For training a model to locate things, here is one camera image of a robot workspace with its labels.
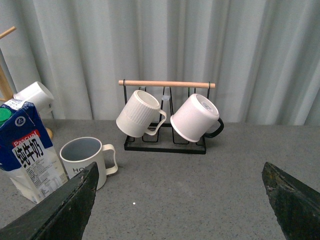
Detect Pascual whole milk carton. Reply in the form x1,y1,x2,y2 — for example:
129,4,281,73
0,99,68,204

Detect cream ribbed hanging mug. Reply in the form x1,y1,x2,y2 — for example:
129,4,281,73
116,90,167,138

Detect wooden mug tree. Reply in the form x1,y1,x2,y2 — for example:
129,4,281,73
0,26,54,140

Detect black wire mug rack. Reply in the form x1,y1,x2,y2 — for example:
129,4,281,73
118,79,216,155

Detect white mug on tree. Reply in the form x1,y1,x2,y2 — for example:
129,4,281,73
13,81,54,118

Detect white mug black handle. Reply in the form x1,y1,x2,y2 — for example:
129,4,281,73
170,93,224,143

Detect pale curtain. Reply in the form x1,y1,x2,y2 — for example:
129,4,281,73
0,0,320,125

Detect right gripper dark left finger camera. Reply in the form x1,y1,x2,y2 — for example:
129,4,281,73
0,162,99,240

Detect cream HOME mug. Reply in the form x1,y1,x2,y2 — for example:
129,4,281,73
59,136,119,190

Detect right gripper dark right finger camera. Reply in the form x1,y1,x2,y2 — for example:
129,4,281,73
262,162,320,240

